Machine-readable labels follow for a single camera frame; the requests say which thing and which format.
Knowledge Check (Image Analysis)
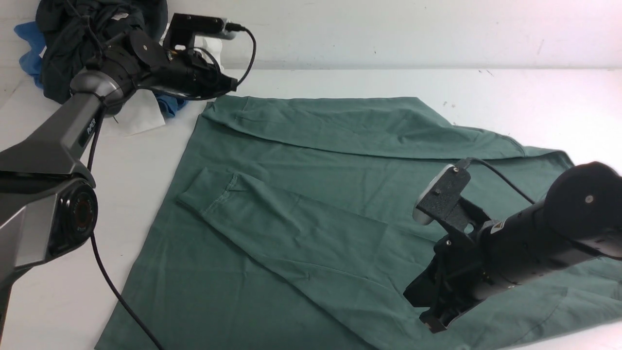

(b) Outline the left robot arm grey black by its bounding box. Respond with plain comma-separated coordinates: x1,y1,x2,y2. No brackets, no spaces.
0,30,239,323

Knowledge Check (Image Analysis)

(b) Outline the green long-sleeve top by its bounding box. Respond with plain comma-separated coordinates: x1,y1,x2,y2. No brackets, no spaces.
122,97,622,350

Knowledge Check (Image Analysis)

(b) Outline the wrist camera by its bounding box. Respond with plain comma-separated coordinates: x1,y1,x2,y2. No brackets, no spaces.
163,13,235,50
412,164,471,225

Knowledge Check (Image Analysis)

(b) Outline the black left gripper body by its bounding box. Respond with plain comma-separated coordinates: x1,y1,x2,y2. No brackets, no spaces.
141,49,239,100

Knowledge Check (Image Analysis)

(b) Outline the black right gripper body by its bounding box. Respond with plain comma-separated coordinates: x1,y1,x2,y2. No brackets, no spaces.
403,233,491,334

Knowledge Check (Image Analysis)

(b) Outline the dark green crumpled garment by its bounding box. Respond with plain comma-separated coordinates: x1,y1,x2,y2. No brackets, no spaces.
35,0,168,104

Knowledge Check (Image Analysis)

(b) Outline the blue crumpled garment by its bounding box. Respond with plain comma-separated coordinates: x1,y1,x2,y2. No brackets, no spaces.
14,21,189,118

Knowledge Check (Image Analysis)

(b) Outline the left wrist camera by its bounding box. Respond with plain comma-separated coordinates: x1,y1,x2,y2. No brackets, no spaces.
163,13,235,50

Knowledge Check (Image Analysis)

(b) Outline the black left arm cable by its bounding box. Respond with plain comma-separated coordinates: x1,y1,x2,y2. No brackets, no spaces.
86,22,257,350

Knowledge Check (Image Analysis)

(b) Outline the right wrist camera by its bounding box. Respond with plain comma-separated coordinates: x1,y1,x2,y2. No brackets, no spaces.
412,164,471,225

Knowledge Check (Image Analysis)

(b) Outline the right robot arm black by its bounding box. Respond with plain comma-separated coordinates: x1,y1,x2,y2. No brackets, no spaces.
403,158,622,333

